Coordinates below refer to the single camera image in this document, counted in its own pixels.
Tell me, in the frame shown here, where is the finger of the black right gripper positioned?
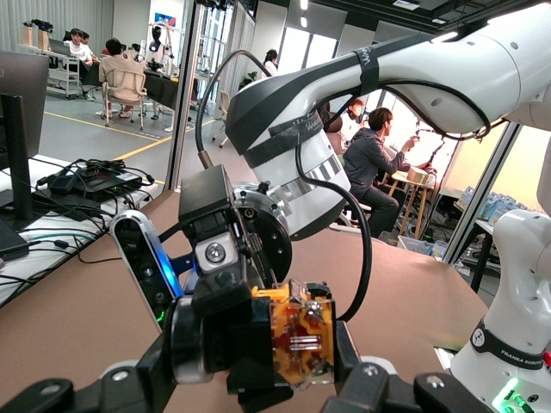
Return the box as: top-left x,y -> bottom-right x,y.
189,213 -> 255,322
238,385 -> 295,404

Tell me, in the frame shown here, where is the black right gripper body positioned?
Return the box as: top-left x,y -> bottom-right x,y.
178,165 -> 294,286

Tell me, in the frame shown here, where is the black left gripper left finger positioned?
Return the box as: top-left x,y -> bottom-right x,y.
0,330 -> 176,413

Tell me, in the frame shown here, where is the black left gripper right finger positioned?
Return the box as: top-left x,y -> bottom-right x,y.
320,320 -> 496,413

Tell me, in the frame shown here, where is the orange push-button switch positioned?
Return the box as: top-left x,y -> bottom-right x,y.
170,278 -> 339,396

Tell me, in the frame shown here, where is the beige mesh office chair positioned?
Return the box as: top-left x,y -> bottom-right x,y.
101,68 -> 148,133

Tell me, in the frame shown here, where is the standing woman in white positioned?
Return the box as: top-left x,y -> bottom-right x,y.
261,48 -> 280,79

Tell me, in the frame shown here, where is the clear storage bin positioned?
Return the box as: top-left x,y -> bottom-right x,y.
396,234 -> 436,256

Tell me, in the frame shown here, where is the white humanoid robot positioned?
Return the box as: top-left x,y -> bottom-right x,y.
144,23 -> 174,72

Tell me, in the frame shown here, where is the man in grey hoodie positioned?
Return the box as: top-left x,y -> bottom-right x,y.
343,107 -> 418,240

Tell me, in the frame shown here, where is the seated person in beige shirt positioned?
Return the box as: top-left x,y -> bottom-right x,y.
97,37 -> 148,120

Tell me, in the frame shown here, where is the dark-haired person in white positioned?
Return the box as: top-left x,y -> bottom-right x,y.
337,98 -> 368,145

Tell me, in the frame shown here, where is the wooden stool table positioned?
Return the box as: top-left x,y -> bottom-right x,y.
386,170 -> 436,242

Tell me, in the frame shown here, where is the seated person in white t-shirt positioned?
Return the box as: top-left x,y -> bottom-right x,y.
63,28 -> 94,65

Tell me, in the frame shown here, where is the blue and white carton stack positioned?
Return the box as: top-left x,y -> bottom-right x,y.
455,188 -> 531,225

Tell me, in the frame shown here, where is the black monitor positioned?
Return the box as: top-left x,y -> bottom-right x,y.
0,51 -> 51,259

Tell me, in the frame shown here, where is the aluminium frame post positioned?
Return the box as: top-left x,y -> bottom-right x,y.
165,0 -> 203,193
443,122 -> 523,264

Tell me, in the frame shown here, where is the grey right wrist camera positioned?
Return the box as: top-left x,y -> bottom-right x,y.
109,210 -> 187,333

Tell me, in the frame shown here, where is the black electronics box with cables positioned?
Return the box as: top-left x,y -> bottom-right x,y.
36,158 -> 155,206

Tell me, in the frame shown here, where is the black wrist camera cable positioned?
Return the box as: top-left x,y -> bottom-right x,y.
294,144 -> 374,322

